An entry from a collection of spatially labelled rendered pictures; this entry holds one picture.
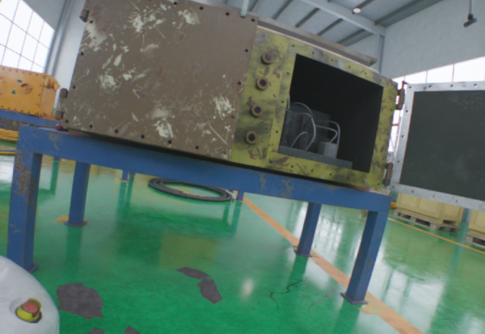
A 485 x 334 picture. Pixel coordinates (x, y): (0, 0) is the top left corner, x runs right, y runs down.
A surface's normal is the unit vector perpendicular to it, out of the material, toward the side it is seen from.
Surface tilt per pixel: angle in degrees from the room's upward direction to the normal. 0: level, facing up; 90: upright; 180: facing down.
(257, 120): 90
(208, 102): 90
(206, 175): 90
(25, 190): 90
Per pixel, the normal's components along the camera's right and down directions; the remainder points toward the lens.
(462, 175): -0.80, -0.15
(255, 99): 0.23, 0.07
